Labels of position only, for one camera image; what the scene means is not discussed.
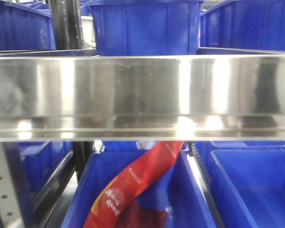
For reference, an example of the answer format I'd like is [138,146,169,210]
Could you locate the blue bin lower middle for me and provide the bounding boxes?
[61,150,216,228]

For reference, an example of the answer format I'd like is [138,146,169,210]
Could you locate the blue bin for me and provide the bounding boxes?
[61,150,216,228]
[200,0,285,51]
[88,0,202,56]
[195,141,285,228]
[18,142,72,191]
[0,0,56,51]

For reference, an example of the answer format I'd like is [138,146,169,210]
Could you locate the blue bin upper middle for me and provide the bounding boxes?
[88,0,202,56]

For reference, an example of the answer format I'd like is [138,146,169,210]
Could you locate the black shelf upright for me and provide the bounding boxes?
[48,0,84,50]

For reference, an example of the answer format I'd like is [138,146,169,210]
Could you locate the red snack bag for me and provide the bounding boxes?
[83,141,184,228]

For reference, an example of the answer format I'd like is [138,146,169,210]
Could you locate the blue bin lower left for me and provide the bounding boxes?
[18,142,72,191]

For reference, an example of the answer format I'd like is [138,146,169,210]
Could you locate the blue bin lower right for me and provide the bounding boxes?
[195,141,285,228]

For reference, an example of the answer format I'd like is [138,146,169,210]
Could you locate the blue bin upper right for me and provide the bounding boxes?
[200,0,285,51]

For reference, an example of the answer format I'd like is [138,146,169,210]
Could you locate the blue bin upper left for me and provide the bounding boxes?
[0,0,56,51]

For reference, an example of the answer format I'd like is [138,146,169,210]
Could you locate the stainless steel shelf rail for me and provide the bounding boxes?
[0,53,285,141]

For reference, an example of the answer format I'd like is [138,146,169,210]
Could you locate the perforated metal shelf post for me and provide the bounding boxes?
[0,142,36,228]

